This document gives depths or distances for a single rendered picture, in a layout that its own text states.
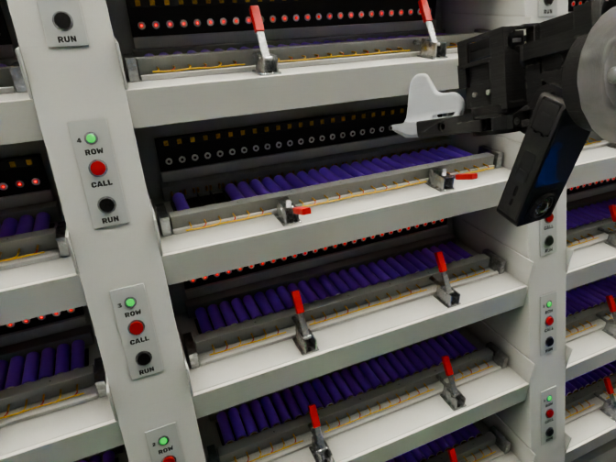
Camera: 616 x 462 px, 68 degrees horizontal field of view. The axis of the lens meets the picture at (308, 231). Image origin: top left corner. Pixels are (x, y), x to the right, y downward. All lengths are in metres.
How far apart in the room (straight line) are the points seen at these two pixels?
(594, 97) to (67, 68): 0.50
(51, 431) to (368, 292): 0.49
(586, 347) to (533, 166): 0.78
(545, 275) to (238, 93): 0.64
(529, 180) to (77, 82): 0.47
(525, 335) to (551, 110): 0.64
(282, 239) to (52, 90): 0.32
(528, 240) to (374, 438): 0.44
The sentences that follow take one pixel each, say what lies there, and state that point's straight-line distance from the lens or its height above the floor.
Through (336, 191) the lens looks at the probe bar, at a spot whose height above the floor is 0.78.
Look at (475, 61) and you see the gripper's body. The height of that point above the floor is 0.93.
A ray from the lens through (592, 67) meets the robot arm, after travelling 0.34.
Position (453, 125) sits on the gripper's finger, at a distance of 0.42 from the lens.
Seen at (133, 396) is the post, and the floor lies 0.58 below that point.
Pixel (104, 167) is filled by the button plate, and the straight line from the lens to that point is 0.57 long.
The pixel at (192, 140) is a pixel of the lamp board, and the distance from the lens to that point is 0.75.
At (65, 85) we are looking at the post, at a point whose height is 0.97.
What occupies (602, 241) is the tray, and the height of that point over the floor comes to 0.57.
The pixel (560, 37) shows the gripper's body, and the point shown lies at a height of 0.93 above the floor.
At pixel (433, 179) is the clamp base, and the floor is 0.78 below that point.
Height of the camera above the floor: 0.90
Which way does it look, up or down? 14 degrees down
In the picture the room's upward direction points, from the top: 8 degrees counter-clockwise
